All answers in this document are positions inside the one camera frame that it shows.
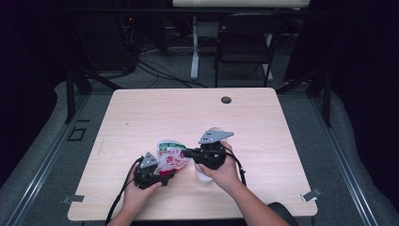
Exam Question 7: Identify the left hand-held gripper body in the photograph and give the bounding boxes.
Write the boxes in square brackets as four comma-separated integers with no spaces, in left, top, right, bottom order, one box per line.
[134,152,168,190]

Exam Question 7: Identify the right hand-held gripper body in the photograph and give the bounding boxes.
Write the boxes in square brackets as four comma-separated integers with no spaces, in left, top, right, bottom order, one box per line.
[192,129,235,171]

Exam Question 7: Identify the white plastic bag red print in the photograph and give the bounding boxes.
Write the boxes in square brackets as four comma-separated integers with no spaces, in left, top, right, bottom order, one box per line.
[155,138,192,177]

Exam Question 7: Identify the white cup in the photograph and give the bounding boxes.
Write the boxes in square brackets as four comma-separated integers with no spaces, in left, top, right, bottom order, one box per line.
[194,163,215,184]

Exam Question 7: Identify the person's left hand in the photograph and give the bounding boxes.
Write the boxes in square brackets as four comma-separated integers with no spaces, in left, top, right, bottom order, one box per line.
[122,164,164,210]

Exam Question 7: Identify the person's right hand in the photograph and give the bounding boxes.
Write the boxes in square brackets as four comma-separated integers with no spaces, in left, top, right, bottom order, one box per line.
[198,140,244,193]

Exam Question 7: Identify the grey table corner clip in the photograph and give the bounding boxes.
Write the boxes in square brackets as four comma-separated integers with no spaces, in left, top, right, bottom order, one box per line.
[300,187,323,202]
[61,194,86,204]

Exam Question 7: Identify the dark rounded object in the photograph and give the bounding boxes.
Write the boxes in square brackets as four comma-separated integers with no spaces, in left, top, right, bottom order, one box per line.
[266,202,300,226]

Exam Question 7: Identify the black metal stand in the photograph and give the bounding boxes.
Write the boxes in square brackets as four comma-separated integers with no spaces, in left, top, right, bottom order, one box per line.
[64,65,123,124]
[276,67,333,128]

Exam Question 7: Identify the black folding chair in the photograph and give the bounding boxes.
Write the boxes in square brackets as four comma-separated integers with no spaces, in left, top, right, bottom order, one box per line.
[214,12,285,89]

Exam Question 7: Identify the white desk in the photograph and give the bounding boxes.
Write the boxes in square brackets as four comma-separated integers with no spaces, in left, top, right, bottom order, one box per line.
[171,0,311,82]

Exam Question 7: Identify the black curtain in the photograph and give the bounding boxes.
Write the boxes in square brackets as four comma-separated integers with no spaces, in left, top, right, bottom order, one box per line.
[0,0,69,189]
[283,0,399,205]

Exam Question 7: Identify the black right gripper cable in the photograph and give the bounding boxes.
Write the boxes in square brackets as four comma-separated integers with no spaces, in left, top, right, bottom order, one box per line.
[224,145,247,187]

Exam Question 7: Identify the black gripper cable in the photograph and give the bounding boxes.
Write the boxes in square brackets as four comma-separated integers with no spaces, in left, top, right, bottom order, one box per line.
[104,155,144,226]
[224,145,247,187]

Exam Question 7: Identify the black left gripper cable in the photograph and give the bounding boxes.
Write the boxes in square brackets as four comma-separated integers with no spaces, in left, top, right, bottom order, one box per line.
[104,155,144,226]

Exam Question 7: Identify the bundle of black floor cables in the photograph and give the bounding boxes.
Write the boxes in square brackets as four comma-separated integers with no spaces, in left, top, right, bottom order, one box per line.
[135,46,208,89]

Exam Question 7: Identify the grey metal floor rail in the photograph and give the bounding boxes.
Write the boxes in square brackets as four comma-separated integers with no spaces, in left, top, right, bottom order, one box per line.
[4,93,92,226]
[309,95,382,226]

